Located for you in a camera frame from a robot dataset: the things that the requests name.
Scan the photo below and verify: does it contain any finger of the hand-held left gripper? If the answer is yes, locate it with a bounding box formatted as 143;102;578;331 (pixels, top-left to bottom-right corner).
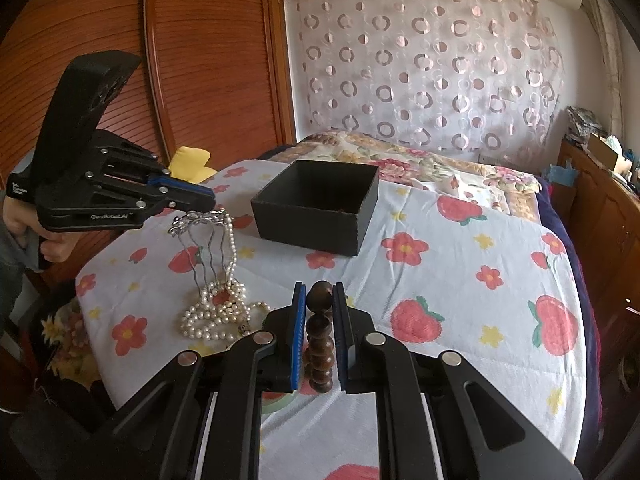
107;189;216;215
88;144;217;205

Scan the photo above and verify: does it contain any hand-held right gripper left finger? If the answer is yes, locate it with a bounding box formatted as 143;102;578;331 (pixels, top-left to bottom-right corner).
97;281;307;480

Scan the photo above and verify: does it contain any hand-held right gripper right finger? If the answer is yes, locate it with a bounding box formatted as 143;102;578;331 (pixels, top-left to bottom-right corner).
332;282;587;480

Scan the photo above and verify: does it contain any dark wooden bead bracelet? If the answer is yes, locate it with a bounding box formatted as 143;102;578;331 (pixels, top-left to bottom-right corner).
305;281;335;394

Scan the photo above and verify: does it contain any silver hair comb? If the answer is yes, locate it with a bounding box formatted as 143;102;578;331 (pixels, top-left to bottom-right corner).
168;209;237;292

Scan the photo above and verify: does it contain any person's left forearm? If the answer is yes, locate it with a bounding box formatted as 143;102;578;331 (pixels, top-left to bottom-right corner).
0;220;32;333

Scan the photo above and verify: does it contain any person's left hand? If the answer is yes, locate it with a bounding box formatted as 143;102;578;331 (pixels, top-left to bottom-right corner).
2;194;72;264

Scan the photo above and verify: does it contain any pale green jade bangle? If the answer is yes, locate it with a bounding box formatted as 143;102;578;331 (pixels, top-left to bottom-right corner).
262;390;299;414

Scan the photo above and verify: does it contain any black cardboard box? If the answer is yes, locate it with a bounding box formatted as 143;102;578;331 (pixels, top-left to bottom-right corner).
250;159;380;257

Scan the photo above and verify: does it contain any brown wooden wardrobe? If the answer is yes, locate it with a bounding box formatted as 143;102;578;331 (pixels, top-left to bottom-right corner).
0;0;297;281

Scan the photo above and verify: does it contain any strawberry print bed sheet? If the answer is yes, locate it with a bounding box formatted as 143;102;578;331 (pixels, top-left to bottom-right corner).
75;159;597;480

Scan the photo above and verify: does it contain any yellow floral cushion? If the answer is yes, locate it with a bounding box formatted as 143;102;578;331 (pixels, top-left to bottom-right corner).
39;296;103;392

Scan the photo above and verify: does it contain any floral quilt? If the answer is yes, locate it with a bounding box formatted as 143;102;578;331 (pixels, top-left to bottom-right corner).
259;130;544;227

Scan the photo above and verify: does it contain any dark blue blanket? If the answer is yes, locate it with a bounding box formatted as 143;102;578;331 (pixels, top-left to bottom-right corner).
537;175;603;361

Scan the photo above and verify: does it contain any sheer circle-patterned curtain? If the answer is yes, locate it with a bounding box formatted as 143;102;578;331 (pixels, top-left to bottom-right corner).
287;0;564;162

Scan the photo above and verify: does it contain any blue plastic bag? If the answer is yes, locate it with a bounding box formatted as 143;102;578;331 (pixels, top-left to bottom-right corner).
541;159;581;187

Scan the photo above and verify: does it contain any brown wooden cabinet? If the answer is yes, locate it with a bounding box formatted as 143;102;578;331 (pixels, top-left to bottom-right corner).
549;139;640;376

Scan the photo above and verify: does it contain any open cardboard box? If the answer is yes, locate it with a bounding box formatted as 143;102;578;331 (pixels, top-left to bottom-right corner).
586;132;634;177

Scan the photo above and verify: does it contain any white window curtain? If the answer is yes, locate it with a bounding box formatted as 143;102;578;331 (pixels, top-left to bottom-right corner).
582;0;632;128

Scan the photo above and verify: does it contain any white pearl necklace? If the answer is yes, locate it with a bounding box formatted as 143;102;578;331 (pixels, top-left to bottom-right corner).
178;212;275;344

